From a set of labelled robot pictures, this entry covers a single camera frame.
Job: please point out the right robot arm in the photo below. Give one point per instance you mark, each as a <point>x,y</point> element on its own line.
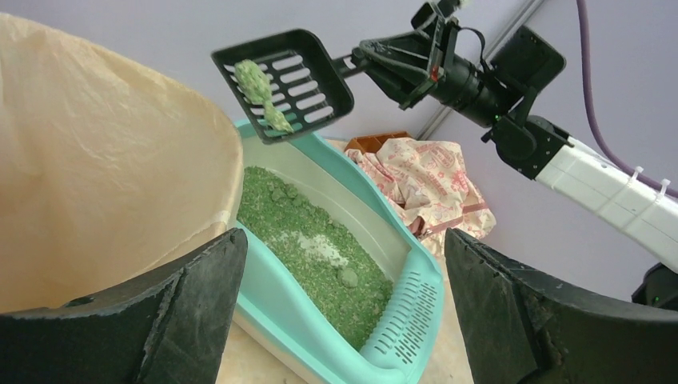
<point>498,94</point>

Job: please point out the bin with beige bag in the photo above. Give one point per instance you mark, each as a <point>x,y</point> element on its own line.
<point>108,168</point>

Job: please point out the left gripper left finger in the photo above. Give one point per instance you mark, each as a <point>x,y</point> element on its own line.
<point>168,325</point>

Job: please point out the green litter clump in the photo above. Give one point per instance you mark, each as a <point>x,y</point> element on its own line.
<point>348,277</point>
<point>256,87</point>

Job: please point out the teal litter box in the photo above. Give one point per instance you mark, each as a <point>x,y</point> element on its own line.
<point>273,308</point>

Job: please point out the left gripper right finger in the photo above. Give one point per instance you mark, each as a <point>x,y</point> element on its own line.
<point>521,325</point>

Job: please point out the pink patterned cloth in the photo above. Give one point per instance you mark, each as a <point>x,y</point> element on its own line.
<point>427,185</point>

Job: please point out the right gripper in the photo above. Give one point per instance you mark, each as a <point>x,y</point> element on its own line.
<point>406,67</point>

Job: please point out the brown wooden box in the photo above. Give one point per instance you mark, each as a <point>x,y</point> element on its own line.
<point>372,143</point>

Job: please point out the black litter scoop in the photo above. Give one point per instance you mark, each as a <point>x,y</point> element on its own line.
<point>308,86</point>

